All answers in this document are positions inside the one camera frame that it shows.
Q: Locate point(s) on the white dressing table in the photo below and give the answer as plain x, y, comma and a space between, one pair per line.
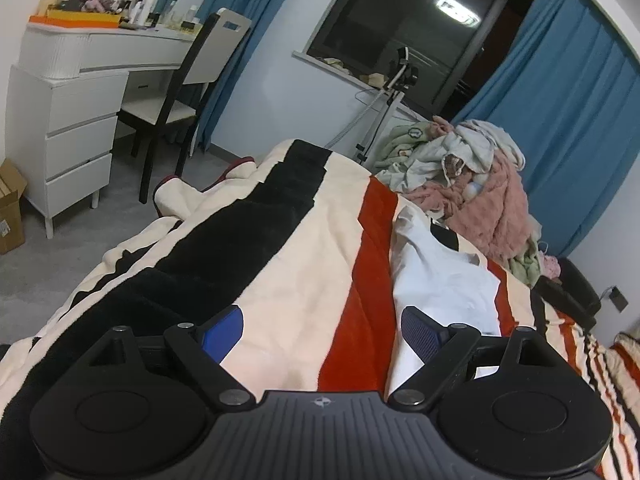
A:
64, 94

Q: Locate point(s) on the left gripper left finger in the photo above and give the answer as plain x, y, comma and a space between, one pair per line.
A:
200, 351

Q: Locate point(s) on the white t-shirt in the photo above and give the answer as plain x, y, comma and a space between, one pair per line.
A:
448, 286

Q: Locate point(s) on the pile of light clothes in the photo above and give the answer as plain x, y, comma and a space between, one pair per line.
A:
390, 167

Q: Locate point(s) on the right blue curtain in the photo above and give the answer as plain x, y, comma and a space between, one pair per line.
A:
568, 94

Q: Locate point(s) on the black armchair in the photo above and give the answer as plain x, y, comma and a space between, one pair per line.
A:
571, 294

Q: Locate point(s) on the wall power socket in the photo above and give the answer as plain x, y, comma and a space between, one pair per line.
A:
618, 299

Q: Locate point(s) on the dark window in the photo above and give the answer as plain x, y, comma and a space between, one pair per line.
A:
455, 45

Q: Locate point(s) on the cardboard box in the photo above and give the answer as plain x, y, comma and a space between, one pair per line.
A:
13, 185

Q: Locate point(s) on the striped fleece blanket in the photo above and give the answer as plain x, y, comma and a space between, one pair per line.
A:
301, 244

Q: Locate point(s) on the white black chair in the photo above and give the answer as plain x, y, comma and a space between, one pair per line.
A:
154, 112

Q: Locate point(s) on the camera tripod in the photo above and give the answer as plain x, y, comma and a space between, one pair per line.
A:
403, 77

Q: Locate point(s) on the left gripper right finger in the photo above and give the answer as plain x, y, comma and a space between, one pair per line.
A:
445, 352

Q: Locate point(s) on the pink fluffy blanket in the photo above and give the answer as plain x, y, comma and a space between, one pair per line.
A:
480, 193

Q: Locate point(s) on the orange tray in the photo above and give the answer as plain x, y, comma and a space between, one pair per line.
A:
73, 19

